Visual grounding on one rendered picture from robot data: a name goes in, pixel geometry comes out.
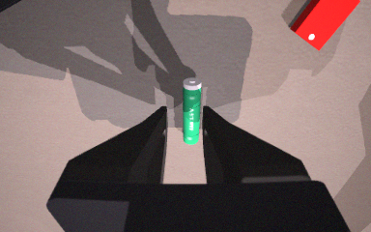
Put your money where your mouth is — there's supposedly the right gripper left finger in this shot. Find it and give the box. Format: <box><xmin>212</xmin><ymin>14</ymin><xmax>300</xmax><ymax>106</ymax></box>
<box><xmin>58</xmin><ymin>106</ymin><xmax>168</xmax><ymax>184</ymax></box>

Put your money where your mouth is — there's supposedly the red usb stick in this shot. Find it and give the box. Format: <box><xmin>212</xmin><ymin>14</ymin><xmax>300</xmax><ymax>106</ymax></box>
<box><xmin>290</xmin><ymin>0</ymin><xmax>360</xmax><ymax>50</ymax></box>

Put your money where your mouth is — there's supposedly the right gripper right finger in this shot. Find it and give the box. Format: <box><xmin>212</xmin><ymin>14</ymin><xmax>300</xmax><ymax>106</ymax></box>
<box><xmin>202</xmin><ymin>105</ymin><xmax>312</xmax><ymax>184</ymax></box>

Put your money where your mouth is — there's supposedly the green battery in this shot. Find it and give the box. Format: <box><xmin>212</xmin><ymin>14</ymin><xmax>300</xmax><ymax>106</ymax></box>
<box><xmin>183</xmin><ymin>78</ymin><xmax>201</xmax><ymax>144</ymax></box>

